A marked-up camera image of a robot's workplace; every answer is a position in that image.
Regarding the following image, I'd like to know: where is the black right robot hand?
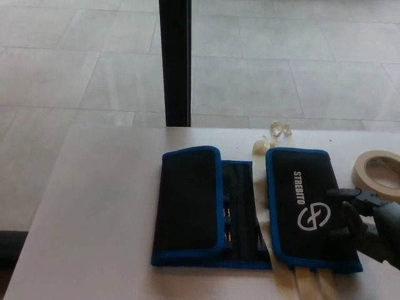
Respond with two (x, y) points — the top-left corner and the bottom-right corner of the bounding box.
(326, 187), (400, 270)

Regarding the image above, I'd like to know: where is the black blue-trimmed toolkit pouch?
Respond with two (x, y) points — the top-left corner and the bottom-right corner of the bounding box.
(151, 145), (365, 274)

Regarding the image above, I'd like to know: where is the beige masking tape roll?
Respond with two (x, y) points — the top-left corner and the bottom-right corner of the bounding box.
(352, 149), (400, 201)

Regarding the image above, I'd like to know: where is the black vertical frame post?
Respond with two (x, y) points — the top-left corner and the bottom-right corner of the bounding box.
(158, 0), (192, 128)

